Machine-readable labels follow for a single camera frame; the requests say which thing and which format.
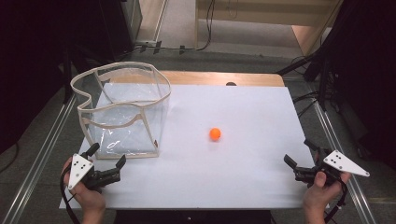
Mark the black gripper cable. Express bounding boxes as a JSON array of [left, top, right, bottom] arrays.
[[322, 180, 348, 224], [59, 170, 82, 224]]

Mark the white board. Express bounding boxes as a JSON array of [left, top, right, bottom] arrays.
[[59, 82, 316, 210]]

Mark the person's left hand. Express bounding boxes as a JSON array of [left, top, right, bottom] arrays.
[[63, 157, 107, 215]]

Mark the person's right hand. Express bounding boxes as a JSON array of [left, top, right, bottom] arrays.
[[303, 170, 352, 210]]

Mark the black cabinet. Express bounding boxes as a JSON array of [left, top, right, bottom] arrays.
[[98, 0, 144, 62]]

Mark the metal floor rail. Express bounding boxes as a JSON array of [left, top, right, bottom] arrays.
[[0, 92, 78, 224], [312, 100, 378, 224]]

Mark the black hanging cable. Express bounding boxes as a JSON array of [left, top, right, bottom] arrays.
[[178, 0, 217, 52]]

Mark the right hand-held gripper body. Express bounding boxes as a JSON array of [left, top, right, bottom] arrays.
[[293, 147, 371, 189]]

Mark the orange ball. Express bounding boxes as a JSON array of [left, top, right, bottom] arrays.
[[208, 127, 222, 142]]

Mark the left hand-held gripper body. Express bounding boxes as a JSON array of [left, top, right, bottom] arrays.
[[67, 151, 121, 191]]

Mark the black metal stand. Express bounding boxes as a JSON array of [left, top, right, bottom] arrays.
[[276, 31, 332, 111]]

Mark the black floor cable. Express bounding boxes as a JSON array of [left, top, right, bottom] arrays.
[[291, 91, 320, 119]]

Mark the wooden table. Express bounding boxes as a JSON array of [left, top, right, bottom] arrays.
[[108, 70, 286, 88]]

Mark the clear bag with beige trim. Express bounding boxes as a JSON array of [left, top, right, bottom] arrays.
[[70, 61, 173, 161]]

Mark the light wooden frame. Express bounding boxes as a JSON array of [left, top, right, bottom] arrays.
[[194, 0, 345, 58]]

